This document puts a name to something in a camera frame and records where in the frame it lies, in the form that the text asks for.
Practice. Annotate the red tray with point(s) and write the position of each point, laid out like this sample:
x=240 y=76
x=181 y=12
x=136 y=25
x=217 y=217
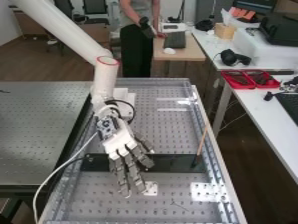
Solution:
x=264 y=78
x=237 y=79

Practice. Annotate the small white box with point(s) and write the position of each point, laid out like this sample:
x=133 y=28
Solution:
x=127 y=96

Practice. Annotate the clear box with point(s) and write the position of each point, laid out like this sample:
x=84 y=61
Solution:
x=221 y=186

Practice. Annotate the wooden desk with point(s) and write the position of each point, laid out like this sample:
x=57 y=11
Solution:
x=186 y=53

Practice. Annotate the black headphones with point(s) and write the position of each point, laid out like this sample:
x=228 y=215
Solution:
x=233 y=57

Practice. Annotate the cardboard box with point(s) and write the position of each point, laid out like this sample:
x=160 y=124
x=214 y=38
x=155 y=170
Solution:
x=224 y=31

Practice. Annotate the black keyboard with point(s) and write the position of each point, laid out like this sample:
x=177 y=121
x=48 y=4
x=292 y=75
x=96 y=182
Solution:
x=290 y=105
x=174 y=40

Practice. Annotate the black case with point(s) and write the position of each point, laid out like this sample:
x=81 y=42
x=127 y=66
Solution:
x=281 y=30

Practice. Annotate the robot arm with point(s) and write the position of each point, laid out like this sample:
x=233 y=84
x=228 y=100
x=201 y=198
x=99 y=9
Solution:
x=57 y=23

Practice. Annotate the white mouse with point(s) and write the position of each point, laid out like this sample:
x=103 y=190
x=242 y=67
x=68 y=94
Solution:
x=169 y=50

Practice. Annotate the black chair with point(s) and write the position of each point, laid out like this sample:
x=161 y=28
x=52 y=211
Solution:
x=95 y=10

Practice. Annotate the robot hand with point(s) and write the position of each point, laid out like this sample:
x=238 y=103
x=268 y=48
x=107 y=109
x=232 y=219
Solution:
x=119 y=141

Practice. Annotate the white desk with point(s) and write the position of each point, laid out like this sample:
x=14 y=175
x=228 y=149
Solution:
x=266 y=126
x=274 y=56

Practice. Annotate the person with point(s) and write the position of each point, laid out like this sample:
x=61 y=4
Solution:
x=135 y=50

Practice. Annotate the thin stick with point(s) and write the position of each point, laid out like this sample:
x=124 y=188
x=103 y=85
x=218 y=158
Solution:
x=202 y=143

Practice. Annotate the black plate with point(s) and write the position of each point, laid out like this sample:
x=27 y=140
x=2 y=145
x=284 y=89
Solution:
x=173 y=163

